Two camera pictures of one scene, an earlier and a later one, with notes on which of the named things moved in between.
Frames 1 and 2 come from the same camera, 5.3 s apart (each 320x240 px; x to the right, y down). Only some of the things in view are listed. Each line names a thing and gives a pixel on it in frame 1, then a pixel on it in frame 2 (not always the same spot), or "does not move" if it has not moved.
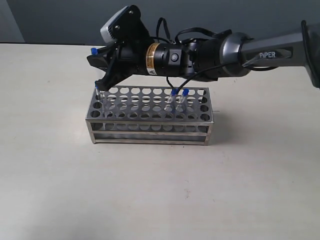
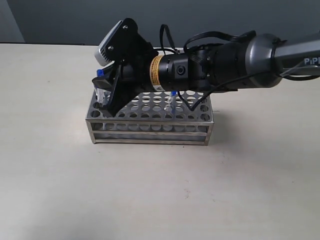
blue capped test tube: x=174 y=92 does not move
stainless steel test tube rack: x=151 y=115 does not move
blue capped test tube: x=185 y=93 → x=100 y=72
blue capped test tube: x=94 y=51 → x=106 y=97
